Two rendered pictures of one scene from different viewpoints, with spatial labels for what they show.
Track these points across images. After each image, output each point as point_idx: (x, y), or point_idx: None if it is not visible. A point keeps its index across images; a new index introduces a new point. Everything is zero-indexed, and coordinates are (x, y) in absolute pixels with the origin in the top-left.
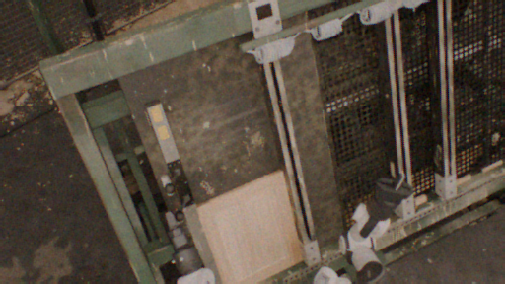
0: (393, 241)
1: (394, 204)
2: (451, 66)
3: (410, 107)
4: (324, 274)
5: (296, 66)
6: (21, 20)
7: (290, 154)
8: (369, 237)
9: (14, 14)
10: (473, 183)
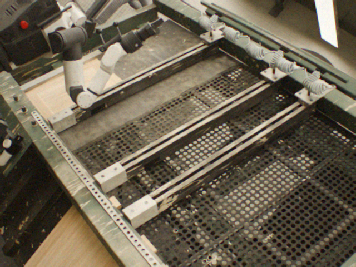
0: (67, 183)
1: (138, 30)
2: (255, 139)
3: (206, 148)
4: (84, 10)
5: (203, 70)
6: (153, 245)
7: (144, 74)
8: (90, 93)
9: (155, 244)
10: (147, 245)
